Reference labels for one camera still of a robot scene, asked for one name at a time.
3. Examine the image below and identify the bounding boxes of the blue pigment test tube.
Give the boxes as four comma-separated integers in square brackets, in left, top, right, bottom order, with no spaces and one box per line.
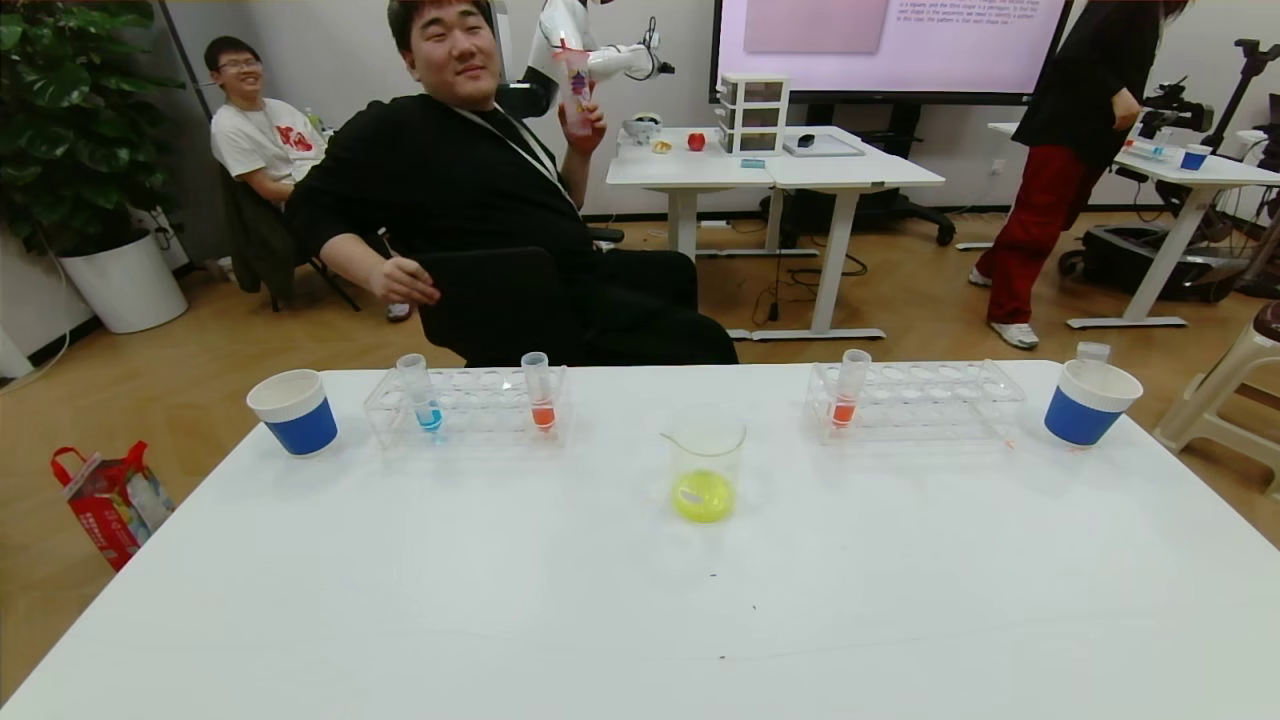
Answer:
[396,354,444,433]

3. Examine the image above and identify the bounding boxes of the plastic bubble tea cup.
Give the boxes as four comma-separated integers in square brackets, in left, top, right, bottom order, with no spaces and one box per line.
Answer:
[555,35,601,136]

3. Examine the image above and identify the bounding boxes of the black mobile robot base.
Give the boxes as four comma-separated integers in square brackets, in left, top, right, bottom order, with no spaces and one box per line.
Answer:
[1060,222,1251,303]

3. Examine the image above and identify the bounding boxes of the orange pigment test tube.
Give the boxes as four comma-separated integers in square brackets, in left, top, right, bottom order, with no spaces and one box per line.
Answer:
[521,352,557,433]
[832,349,873,429]

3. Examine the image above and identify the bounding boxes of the clear glass beaker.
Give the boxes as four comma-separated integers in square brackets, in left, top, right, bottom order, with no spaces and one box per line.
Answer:
[660,405,749,524]

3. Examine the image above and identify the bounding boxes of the clear acrylic test tube rack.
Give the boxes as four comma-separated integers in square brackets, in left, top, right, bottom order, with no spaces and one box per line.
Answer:
[806,360,1028,443]
[364,366,573,449]

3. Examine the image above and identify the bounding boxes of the man in black clothes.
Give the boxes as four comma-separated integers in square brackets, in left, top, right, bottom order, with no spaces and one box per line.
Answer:
[285,0,741,366]

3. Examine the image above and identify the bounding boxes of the clear drawer organiser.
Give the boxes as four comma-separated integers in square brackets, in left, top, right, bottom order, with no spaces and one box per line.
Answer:
[717,70,793,156]

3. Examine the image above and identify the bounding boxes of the white double desk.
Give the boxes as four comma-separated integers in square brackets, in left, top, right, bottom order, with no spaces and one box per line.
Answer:
[606,124,948,343]

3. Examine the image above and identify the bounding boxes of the grey tablet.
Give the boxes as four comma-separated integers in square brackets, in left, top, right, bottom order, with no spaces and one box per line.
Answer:
[782,132,867,158]

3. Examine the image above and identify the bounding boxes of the blue white paper cup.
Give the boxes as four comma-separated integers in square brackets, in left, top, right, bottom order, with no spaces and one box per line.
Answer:
[1044,360,1144,448]
[247,370,339,458]

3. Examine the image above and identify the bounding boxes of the large display screen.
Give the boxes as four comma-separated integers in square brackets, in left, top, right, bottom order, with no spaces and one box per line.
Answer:
[710,0,1071,106]

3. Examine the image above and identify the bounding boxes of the folding chair with dark jacket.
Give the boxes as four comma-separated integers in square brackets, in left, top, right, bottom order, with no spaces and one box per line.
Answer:
[218,165,361,313]

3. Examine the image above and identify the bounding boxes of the man in white t-shirt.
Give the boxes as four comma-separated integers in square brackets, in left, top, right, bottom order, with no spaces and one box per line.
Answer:
[203,35,331,206]

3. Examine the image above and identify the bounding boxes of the white plant pot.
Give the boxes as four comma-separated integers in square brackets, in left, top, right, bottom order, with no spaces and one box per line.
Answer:
[57,228,191,335]

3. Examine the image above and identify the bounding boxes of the red shopping bag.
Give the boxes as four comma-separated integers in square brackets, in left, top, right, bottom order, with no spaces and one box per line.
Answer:
[52,440,176,571]

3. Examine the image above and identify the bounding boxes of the white single desk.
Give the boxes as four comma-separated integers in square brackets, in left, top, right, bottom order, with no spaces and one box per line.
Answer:
[985,120,1280,331]

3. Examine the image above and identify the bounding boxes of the beige plastic stool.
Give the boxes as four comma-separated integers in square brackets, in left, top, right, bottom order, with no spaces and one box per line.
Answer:
[1155,300,1280,501]

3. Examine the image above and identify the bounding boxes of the black device on desk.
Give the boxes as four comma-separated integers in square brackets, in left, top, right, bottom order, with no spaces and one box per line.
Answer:
[1140,75,1218,138]

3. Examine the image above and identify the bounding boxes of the green potted plant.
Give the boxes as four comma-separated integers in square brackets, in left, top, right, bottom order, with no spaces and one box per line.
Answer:
[0,0,186,258]

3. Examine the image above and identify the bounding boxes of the black tripod stand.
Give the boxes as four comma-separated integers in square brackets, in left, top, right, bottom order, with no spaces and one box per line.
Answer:
[1205,37,1280,153]

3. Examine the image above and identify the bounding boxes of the black floor cables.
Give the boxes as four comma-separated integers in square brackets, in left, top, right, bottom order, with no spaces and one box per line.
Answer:
[750,252,871,323]

